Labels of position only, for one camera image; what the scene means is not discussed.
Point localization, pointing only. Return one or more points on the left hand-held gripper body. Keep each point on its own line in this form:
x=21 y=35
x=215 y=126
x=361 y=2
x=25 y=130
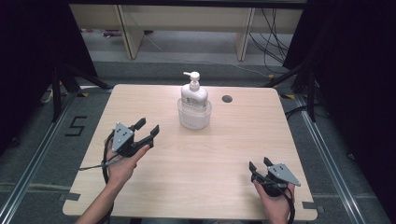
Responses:
x=123 y=138

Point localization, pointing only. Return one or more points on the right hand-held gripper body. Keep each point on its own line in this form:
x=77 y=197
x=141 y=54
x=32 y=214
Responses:
x=280 y=177

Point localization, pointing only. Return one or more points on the clear plastic basket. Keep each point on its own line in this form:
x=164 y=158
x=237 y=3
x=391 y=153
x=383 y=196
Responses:
x=194 y=121

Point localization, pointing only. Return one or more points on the white pump bottle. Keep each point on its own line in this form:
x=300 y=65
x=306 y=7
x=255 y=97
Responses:
x=193 y=95

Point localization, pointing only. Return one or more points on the person's left hand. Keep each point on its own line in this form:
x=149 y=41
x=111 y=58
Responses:
x=124 y=169

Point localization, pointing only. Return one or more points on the person's right hand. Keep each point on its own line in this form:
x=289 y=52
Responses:
x=275 y=208

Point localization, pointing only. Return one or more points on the yellow black tape piece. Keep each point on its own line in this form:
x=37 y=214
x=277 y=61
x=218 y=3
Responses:
x=83 y=94
x=288 y=96

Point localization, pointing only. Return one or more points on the black table grommet hole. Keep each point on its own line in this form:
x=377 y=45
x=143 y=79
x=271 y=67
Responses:
x=227 y=99

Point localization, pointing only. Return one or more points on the black metal stand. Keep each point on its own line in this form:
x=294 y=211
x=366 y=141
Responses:
x=56 y=93
x=311 y=93

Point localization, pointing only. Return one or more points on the light wooden bench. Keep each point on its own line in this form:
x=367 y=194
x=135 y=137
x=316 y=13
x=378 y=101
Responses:
x=186 y=18

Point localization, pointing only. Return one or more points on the dark curtain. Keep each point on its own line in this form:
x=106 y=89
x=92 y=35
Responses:
x=358 y=77
x=31 y=62

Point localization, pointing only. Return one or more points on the aluminium floor rail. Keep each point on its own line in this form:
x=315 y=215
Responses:
x=34 y=161
x=330 y=165

